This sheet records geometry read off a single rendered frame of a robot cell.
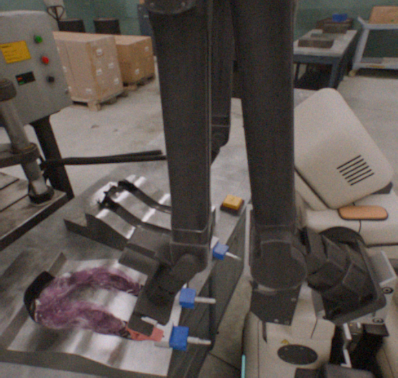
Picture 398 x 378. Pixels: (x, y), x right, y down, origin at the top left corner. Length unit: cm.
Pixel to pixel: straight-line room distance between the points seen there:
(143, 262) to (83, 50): 422
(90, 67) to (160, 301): 423
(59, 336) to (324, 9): 682
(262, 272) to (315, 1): 678
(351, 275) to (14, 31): 136
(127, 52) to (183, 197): 500
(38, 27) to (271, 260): 134
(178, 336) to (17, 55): 118
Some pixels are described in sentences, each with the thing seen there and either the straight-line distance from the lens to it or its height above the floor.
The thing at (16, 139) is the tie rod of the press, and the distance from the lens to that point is 132.
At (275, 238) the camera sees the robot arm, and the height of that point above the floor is 129.
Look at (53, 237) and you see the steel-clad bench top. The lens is 123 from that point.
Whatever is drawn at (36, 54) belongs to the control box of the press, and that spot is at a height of 133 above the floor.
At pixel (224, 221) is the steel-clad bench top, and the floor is 80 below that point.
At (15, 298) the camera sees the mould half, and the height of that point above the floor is 91.
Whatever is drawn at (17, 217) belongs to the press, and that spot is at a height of 79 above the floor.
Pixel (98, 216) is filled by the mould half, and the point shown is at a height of 93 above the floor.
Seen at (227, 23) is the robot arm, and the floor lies 149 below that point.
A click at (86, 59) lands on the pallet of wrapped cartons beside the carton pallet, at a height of 71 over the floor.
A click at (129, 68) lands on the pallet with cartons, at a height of 37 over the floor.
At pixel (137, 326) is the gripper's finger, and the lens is 59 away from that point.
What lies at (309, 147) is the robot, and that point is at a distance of 51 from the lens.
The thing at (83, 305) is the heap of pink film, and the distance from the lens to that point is 83.
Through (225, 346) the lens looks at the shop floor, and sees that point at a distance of 176.
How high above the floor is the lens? 157
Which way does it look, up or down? 34 degrees down
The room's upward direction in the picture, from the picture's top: 2 degrees counter-clockwise
